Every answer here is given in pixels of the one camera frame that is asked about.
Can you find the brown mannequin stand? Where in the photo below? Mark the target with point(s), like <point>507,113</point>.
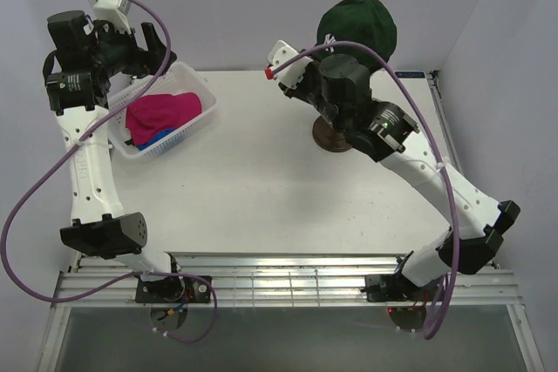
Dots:
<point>327,138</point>

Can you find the pink cap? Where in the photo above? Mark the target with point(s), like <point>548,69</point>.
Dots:
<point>151,114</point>

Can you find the dark green NY cap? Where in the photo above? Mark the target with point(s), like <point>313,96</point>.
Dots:
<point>367,22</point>

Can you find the blue logo sticker right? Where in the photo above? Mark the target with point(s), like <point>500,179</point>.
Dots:
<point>410,74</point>

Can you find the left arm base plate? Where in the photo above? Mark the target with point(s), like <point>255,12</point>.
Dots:
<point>167,290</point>

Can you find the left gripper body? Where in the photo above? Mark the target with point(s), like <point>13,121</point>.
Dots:
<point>119,50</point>

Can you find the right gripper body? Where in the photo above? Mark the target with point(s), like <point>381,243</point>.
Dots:
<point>309,88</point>

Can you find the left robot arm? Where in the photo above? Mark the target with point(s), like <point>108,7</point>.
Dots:
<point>77,80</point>

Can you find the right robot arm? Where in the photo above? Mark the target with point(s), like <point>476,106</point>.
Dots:
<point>338,87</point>

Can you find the blue cap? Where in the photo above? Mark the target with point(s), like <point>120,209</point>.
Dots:
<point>157,137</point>

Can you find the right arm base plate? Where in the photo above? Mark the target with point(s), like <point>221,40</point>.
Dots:
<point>396,288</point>

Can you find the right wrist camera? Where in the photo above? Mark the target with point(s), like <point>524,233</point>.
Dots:
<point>283,65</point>

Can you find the aluminium rail frame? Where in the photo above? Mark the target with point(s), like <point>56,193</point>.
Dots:
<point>276,221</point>

